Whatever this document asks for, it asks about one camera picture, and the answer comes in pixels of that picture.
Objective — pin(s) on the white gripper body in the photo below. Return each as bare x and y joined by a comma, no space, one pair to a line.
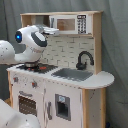
49,31

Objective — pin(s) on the white toy microwave door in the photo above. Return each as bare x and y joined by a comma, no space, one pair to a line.
72,24

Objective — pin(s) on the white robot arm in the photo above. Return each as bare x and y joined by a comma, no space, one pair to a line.
33,37

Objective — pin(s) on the wooden toy kitchen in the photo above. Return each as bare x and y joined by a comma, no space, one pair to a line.
65,51

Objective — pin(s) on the black toy stovetop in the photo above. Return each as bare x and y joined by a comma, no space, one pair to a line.
40,68

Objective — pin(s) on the grey toy sink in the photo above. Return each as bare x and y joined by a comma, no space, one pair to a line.
72,74

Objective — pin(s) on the black toy faucet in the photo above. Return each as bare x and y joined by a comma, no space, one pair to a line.
82,61

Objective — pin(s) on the red right stove knob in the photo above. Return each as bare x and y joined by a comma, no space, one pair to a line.
34,84

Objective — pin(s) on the red stove knob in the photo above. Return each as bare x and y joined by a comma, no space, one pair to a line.
15,79
34,84

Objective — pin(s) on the red left stove knob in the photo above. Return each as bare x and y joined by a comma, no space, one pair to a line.
15,79

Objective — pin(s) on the toy oven door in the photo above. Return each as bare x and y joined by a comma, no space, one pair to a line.
27,105

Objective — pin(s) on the white cabinet door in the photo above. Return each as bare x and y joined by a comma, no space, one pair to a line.
63,106

